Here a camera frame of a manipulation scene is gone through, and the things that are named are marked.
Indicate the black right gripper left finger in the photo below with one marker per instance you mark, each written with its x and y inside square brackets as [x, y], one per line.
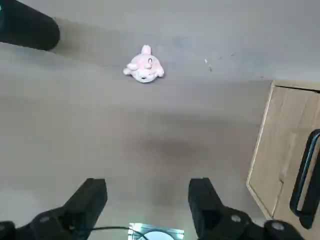
[82, 207]

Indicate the black cylindrical vase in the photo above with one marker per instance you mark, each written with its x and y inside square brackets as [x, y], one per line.
[27, 25]

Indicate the pink plush doll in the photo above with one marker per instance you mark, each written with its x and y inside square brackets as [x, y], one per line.
[143, 66]

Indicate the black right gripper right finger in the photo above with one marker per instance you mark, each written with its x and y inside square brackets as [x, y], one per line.
[207, 210]

